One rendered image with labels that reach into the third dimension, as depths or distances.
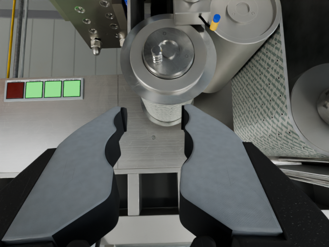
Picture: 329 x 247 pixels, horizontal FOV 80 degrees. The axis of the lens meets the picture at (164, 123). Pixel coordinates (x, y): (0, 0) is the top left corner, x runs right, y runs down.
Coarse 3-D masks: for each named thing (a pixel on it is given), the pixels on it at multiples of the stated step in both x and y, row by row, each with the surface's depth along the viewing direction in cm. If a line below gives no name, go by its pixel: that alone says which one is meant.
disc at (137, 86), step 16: (160, 16) 31; (128, 48) 30; (208, 48) 30; (128, 64) 30; (144, 64) 30; (208, 64) 30; (128, 80) 30; (208, 80) 30; (144, 96) 29; (160, 96) 29; (176, 96) 29; (192, 96) 29
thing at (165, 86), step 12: (156, 24) 30; (168, 24) 30; (144, 36) 30; (192, 36) 30; (132, 48) 29; (204, 48) 29; (132, 60) 29; (204, 60) 29; (144, 72) 29; (192, 72) 29; (144, 84) 29; (156, 84) 29; (168, 84) 29; (180, 84) 29; (192, 84) 29
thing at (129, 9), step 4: (128, 0) 32; (132, 0) 34; (136, 0) 40; (140, 0) 47; (128, 4) 32; (132, 4) 34; (136, 4) 40; (140, 4) 47; (128, 8) 32; (132, 8) 34; (136, 8) 40; (140, 8) 47; (128, 12) 32; (132, 12) 34; (136, 12) 39; (140, 12) 47; (128, 16) 32; (132, 16) 34; (136, 16) 39; (140, 16) 46; (128, 20) 32; (132, 20) 34; (136, 20) 39; (140, 20) 46; (128, 24) 32; (132, 24) 34; (136, 24) 39; (128, 28) 31; (132, 28) 33
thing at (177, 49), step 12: (156, 36) 29; (168, 36) 29; (180, 36) 29; (144, 48) 28; (168, 48) 28; (180, 48) 28; (192, 48) 28; (144, 60) 28; (168, 60) 28; (180, 60) 28; (192, 60) 28; (156, 72) 28; (168, 72) 28; (180, 72) 28
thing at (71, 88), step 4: (64, 84) 63; (68, 84) 63; (72, 84) 63; (76, 84) 63; (64, 88) 63; (68, 88) 63; (72, 88) 63; (76, 88) 63; (64, 92) 63; (68, 92) 63; (72, 92) 63; (76, 92) 62; (64, 96) 62; (68, 96) 62
